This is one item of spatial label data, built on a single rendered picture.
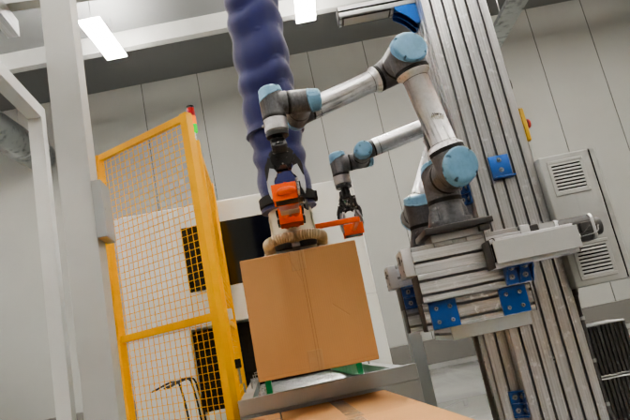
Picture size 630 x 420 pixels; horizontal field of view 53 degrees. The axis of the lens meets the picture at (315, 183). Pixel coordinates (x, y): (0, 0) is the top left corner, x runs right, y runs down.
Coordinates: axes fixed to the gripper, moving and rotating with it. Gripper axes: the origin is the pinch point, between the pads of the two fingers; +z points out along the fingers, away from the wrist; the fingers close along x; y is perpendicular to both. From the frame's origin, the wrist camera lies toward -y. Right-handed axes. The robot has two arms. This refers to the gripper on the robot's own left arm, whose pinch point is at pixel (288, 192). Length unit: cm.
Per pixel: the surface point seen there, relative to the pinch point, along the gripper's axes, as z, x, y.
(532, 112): -306, -492, 937
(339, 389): 62, -7, 70
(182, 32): -485, 114, 746
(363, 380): 61, -16, 70
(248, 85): -59, 7, 50
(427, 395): 76, -49, 129
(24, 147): -371, 416, 839
